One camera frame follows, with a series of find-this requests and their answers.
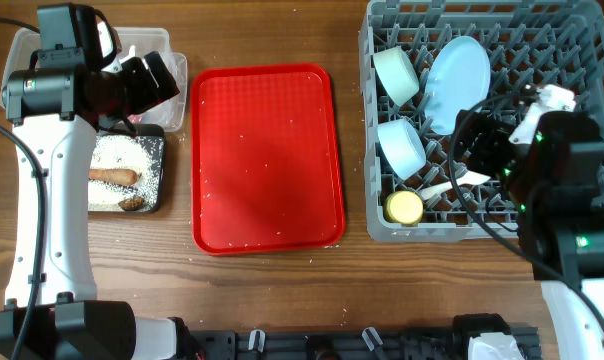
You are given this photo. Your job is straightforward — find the brown carrot-shaped root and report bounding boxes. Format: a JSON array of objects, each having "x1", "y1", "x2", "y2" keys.
[{"x1": 89, "y1": 168, "x2": 138, "y2": 186}]

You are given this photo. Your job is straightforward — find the small light blue bowl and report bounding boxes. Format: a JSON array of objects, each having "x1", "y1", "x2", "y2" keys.
[{"x1": 377, "y1": 119, "x2": 426, "y2": 180}]

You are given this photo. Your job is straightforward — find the clear plastic bin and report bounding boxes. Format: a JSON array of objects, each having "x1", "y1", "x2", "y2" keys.
[{"x1": 0, "y1": 27, "x2": 188, "y2": 132}]

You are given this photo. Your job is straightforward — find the white rice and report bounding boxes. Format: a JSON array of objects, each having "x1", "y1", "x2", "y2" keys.
[{"x1": 87, "y1": 133, "x2": 164, "y2": 211}]

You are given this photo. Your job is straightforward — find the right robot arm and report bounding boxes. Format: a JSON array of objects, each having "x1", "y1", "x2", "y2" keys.
[{"x1": 453, "y1": 111, "x2": 604, "y2": 359}]

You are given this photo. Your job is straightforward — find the white plastic spoon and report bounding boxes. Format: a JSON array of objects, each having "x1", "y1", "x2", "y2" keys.
[{"x1": 417, "y1": 171, "x2": 491, "y2": 201}]

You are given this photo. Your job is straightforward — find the yellow plastic cup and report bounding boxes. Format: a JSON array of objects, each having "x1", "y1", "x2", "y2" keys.
[{"x1": 384, "y1": 191, "x2": 424, "y2": 226}]

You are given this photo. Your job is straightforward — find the large light blue plate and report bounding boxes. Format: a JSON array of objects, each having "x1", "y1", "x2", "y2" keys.
[{"x1": 424, "y1": 36, "x2": 491, "y2": 136}]

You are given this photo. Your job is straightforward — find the green bowl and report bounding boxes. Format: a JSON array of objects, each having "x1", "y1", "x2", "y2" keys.
[{"x1": 373, "y1": 47, "x2": 419, "y2": 106}]

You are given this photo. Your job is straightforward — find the grey dishwasher rack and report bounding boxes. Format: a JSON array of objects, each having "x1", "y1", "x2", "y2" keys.
[{"x1": 358, "y1": 1, "x2": 604, "y2": 243}]

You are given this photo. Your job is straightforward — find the black plastic tray bin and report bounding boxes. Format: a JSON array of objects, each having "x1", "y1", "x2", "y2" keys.
[{"x1": 84, "y1": 122, "x2": 167, "y2": 215}]

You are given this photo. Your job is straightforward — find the brown food scrap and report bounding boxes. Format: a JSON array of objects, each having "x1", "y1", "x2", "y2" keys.
[{"x1": 118, "y1": 195, "x2": 145, "y2": 211}]

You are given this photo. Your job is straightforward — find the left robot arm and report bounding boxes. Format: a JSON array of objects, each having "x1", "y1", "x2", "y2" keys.
[{"x1": 0, "y1": 3, "x2": 199, "y2": 359}]

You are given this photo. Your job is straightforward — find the red serving tray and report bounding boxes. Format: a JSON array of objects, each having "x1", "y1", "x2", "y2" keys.
[{"x1": 191, "y1": 63, "x2": 346, "y2": 256}]

